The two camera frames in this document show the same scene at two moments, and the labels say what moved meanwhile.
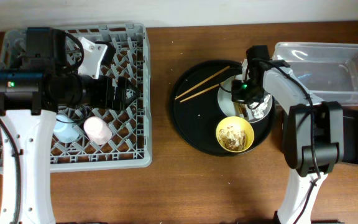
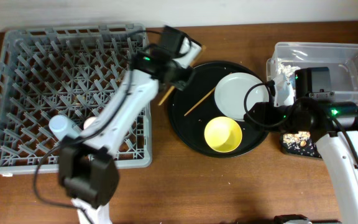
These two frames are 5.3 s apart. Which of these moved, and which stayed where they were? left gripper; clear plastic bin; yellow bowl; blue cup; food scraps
Moved: food scraps; yellow bowl; left gripper
Stayed: blue cup; clear plastic bin
